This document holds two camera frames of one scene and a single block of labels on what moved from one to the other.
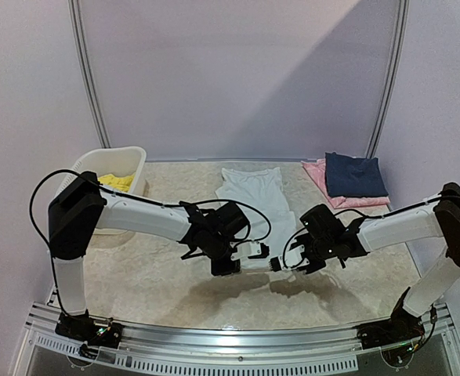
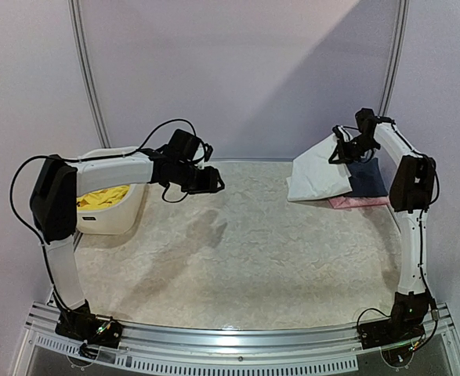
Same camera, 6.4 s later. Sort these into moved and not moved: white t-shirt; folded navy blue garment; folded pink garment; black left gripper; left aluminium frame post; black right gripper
Moved: black left gripper; white t-shirt; black right gripper
Not moved: left aluminium frame post; folded navy blue garment; folded pink garment
